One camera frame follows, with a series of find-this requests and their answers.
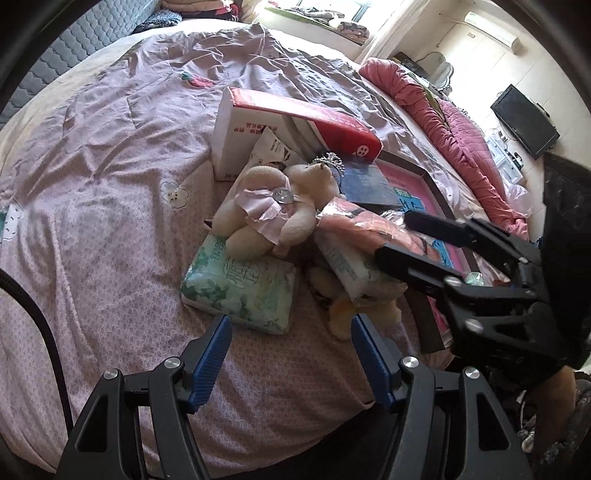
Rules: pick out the silver toy tiara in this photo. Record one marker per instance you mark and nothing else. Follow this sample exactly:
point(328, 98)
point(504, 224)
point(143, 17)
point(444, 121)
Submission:
point(330, 161)

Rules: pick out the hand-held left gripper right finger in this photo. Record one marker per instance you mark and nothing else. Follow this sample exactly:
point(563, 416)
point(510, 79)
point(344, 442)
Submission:
point(371, 362)

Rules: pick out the standing fan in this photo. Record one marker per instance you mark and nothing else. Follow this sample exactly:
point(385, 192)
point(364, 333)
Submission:
point(438, 69)

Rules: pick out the clothes on window sill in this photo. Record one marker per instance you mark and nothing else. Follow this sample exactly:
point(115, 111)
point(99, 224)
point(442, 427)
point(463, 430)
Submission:
point(351, 30)

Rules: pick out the person's right forearm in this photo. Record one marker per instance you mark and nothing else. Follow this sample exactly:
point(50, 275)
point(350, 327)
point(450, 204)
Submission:
point(554, 401)

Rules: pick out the dark blue box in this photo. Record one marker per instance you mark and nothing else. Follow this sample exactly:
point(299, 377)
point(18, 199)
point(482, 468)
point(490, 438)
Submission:
point(367, 184)

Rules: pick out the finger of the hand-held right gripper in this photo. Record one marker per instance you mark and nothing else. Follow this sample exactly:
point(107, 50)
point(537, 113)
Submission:
point(411, 265)
point(443, 228)

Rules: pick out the pile of folded clothes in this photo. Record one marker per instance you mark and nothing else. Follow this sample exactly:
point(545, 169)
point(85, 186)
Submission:
point(217, 9)

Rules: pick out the cream rabbit plush toy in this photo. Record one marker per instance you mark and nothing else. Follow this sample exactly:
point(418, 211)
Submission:
point(351, 318)

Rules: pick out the grey quilted headboard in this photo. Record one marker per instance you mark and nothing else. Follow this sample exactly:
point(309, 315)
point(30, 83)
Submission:
point(69, 46)

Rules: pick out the pink tray with dark frame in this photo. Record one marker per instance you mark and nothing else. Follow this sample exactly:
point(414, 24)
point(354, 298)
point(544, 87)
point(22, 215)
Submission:
point(406, 180)

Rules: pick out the white cabinet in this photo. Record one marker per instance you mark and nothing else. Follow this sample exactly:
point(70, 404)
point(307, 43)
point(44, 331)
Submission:
point(501, 152)

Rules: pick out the mint green puff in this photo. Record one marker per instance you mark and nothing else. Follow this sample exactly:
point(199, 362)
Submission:
point(473, 279)

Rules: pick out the dark patterned pillow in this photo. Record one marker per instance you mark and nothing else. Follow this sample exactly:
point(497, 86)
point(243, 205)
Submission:
point(161, 18)

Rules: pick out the teddy bear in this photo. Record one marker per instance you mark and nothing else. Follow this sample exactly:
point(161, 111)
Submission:
point(258, 217)

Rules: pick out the white printed plastic packet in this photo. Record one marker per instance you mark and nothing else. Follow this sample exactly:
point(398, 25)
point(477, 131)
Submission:
point(272, 147)

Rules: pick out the pink plastic-wrapped packet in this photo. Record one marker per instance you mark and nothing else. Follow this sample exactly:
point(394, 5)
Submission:
point(364, 221)

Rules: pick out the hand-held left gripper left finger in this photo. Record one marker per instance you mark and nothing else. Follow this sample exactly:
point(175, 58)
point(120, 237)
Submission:
point(212, 360)

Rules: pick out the white air conditioner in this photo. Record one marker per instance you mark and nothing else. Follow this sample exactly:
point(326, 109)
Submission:
point(489, 30)

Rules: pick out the black flat screen television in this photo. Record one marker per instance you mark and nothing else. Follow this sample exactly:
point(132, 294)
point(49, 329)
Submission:
point(526, 122)

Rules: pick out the green floral tissue pack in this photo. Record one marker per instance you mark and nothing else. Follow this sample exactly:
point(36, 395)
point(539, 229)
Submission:
point(240, 286)

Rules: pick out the red and white cardboard box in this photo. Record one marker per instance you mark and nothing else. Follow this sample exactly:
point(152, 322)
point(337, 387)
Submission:
point(300, 113)

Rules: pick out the pink quilt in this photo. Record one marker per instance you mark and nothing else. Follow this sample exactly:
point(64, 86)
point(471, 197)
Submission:
point(461, 138)

